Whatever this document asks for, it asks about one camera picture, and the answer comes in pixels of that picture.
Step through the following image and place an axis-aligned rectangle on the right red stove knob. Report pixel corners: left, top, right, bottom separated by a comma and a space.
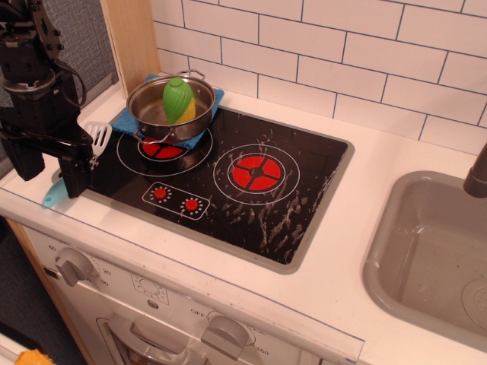
184, 198, 199, 211

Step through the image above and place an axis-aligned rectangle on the blue cloth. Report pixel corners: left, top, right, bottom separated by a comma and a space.
110, 74, 225, 149

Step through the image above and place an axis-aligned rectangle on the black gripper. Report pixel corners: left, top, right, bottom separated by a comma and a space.
1, 70, 93, 198

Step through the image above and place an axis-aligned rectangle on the left red stove knob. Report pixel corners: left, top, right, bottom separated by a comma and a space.
153, 187, 167, 200

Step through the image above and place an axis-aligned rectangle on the grey sink basin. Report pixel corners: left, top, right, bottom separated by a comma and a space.
363, 171, 486, 351

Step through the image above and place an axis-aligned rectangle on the wooden side post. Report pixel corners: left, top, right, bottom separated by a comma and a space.
100, 0, 161, 97

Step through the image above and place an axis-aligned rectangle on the grey timer knob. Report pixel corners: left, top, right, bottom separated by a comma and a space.
55, 247, 94, 287

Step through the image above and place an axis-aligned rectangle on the grey oven door handle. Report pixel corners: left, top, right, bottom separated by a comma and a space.
106, 314, 209, 364

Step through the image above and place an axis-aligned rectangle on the green yellow toy corn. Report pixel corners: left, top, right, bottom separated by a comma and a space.
163, 77, 196, 125

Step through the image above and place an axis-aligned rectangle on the grey spatula blue handle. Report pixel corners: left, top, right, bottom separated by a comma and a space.
42, 121, 112, 208

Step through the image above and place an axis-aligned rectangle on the grey faucet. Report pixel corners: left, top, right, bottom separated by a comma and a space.
463, 144, 487, 198

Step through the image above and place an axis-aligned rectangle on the black toy stovetop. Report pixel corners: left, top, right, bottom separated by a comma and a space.
85, 108, 354, 275

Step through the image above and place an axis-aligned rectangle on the stainless steel pot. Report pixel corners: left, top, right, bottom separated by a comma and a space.
126, 68, 217, 146

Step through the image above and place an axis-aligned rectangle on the grey oven knob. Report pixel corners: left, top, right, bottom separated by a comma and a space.
201, 316, 250, 360

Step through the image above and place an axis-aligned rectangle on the orange yellow object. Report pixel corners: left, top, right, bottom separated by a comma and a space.
14, 349, 54, 365

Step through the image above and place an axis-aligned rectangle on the red stove knob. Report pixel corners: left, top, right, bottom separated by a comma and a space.
184, 198, 199, 211
153, 187, 167, 200

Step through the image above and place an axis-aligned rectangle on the black cable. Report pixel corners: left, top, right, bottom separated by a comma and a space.
53, 56, 88, 110

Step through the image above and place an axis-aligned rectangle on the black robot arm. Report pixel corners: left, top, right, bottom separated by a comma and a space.
1, 1, 93, 198

